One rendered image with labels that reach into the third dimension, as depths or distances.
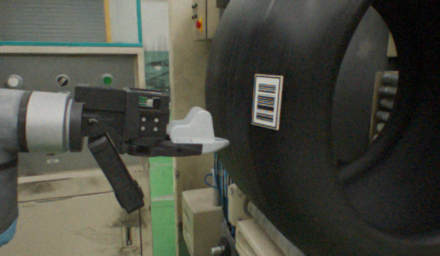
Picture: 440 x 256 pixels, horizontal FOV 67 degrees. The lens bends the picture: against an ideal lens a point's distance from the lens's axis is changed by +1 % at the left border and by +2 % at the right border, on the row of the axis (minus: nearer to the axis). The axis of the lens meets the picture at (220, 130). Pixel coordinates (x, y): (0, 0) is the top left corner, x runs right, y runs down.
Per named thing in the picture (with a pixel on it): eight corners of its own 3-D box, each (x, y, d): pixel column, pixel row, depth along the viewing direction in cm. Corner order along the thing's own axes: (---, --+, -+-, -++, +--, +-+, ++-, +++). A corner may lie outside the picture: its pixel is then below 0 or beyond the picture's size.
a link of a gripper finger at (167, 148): (205, 146, 43) (136, 143, 40) (204, 158, 44) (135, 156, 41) (196, 138, 48) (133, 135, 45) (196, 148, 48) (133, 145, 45)
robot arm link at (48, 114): (25, 160, 38) (40, 143, 45) (69, 161, 39) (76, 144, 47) (26, 94, 36) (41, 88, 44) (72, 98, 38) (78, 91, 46)
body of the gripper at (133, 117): (175, 96, 41) (70, 87, 38) (169, 162, 43) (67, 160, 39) (167, 91, 49) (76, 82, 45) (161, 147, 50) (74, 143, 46)
